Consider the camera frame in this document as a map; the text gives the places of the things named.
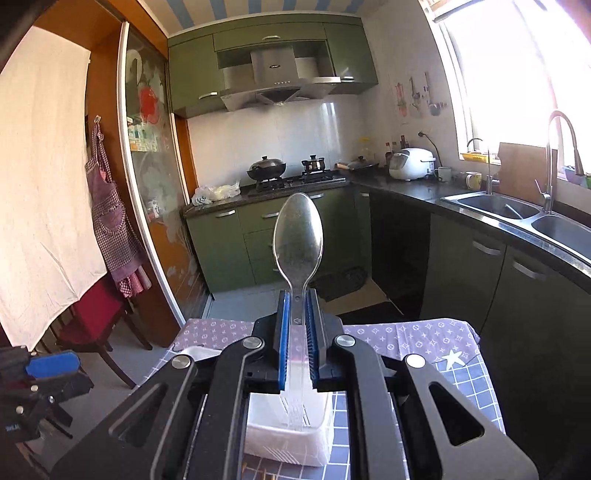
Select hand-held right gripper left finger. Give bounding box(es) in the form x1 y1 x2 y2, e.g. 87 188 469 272
51 291 291 480

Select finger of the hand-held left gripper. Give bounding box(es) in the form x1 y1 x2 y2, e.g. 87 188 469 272
25 350 84 379
28 369 95 408

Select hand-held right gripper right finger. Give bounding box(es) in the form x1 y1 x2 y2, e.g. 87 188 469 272
305 292 541 480

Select clear plastic spoon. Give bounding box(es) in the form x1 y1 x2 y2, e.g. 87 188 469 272
272 192 324 432

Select white plastic utensil holder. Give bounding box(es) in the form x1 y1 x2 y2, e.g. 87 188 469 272
177 346 335 468

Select red seat wooden chair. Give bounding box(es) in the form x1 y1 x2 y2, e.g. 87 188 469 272
55 277 153 388

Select dark floor mat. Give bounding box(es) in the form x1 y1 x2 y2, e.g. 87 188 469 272
316 267 370 303

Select purple patterned cloth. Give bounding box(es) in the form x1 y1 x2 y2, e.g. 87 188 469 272
173 316 481 370

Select green base cabinets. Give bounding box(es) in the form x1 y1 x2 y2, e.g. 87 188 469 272
185 185 372 294

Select black gas stove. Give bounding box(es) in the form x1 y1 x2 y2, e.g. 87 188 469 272
253 170 347 192

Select checkered apron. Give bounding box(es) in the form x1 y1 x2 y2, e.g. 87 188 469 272
84 115 153 298

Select white plastic bag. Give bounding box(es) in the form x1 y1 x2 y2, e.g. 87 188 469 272
191 182 242 206

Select blue plaid tablecloth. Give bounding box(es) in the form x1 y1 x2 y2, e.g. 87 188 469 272
134 342 506 480

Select black wok with lid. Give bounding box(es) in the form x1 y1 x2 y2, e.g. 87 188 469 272
246 156 287 182

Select small dark pot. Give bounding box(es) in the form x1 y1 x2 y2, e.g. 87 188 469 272
301 154 328 176

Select white hanging sheet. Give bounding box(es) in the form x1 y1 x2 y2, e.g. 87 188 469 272
0 25 109 352

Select frying pan with lid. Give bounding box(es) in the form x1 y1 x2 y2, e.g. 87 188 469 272
335 155 380 172

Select frosted glass sliding door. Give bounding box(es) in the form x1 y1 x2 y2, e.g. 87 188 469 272
117 21 213 319

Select white rice cooker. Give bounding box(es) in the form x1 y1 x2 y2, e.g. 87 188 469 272
389 148 437 182

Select steel double sink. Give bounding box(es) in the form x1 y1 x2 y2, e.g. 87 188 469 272
440 190 591 266

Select small steel tap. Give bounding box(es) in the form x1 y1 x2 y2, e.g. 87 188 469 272
466 137 502 195

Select steel range hood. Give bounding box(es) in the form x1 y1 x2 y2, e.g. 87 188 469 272
219 48 342 112

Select wooden cutting board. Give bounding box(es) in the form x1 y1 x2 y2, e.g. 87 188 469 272
496 142 561 199

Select tall steel faucet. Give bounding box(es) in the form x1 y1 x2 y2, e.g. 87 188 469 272
536 110 586 214

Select bright window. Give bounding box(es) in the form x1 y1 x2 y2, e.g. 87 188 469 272
434 0 591 162

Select black power cord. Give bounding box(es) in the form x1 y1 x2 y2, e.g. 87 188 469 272
418 131 445 169

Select green wall cabinets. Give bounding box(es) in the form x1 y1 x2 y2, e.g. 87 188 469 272
167 21 380 118

